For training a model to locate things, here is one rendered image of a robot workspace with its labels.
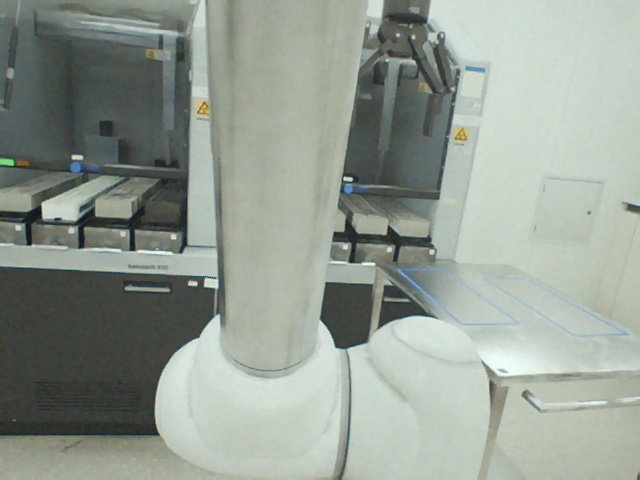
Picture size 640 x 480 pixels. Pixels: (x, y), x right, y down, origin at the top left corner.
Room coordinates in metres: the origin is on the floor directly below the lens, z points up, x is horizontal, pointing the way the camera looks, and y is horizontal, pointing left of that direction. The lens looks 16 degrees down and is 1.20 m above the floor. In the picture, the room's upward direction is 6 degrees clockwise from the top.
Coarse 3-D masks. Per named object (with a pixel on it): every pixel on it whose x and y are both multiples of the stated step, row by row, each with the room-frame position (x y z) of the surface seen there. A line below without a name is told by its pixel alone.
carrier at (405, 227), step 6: (402, 222) 1.58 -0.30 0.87; (408, 222) 1.59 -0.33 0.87; (414, 222) 1.59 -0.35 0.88; (420, 222) 1.59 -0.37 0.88; (426, 222) 1.60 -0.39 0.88; (402, 228) 1.58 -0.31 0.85; (408, 228) 1.59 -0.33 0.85; (414, 228) 1.59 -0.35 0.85; (420, 228) 1.59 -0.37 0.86; (426, 228) 1.60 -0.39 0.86; (402, 234) 1.58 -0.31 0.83; (408, 234) 1.59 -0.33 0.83; (414, 234) 1.59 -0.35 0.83; (420, 234) 1.59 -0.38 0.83; (426, 234) 1.60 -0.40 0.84
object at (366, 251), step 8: (352, 232) 1.60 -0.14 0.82; (352, 240) 1.54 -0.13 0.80; (360, 240) 1.49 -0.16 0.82; (368, 240) 1.50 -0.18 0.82; (376, 240) 1.51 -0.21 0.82; (384, 240) 1.52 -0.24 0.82; (352, 248) 1.53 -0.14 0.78; (360, 248) 1.48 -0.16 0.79; (368, 248) 1.49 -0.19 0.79; (376, 248) 1.49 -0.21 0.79; (384, 248) 1.50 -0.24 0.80; (392, 248) 1.50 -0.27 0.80; (360, 256) 1.48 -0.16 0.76; (368, 256) 1.49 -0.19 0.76; (376, 256) 1.49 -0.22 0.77; (384, 256) 1.50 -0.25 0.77; (392, 256) 1.50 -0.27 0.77; (368, 264) 1.44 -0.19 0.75
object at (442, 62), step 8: (440, 32) 0.80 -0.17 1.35; (440, 40) 0.81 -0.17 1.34; (440, 48) 0.81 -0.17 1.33; (440, 56) 0.81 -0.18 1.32; (440, 64) 0.81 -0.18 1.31; (448, 64) 0.81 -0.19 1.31; (440, 72) 0.82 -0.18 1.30; (448, 72) 0.81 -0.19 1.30; (440, 80) 0.83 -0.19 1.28; (448, 80) 0.81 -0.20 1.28; (448, 88) 0.81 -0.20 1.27
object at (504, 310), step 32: (416, 288) 1.07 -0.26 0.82; (448, 288) 1.09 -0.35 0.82; (480, 288) 1.11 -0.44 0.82; (512, 288) 1.14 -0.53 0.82; (544, 288) 1.17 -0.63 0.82; (448, 320) 0.89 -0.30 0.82; (480, 320) 0.91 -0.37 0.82; (512, 320) 0.92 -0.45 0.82; (544, 320) 0.94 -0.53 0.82; (576, 320) 0.96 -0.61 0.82; (608, 320) 0.98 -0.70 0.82; (480, 352) 0.76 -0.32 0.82; (512, 352) 0.77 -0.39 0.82; (544, 352) 0.78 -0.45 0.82; (576, 352) 0.80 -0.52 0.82; (608, 352) 0.81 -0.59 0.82; (512, 384) 0.69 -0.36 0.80
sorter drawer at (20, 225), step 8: (0, 216) 1.39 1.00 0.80; (8, 216) 1.34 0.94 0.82; (32, 216) 1.40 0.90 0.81; (40, 216) 1.43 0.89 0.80; (0, 224) 1.31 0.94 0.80; (8, 224) 1.31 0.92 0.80; (16, 224) 1.32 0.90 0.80; (24, 224) 1.32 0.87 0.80; (0, 232) 1.31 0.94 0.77; (8, 232) 1.31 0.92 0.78; (16, 232) 1.32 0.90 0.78; (24, 232) 1.32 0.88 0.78; (0, 240) 1.30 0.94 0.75; (8, 240) 1.31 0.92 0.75; (16, 240) 1.32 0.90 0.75; (24, 240) 1.32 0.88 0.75
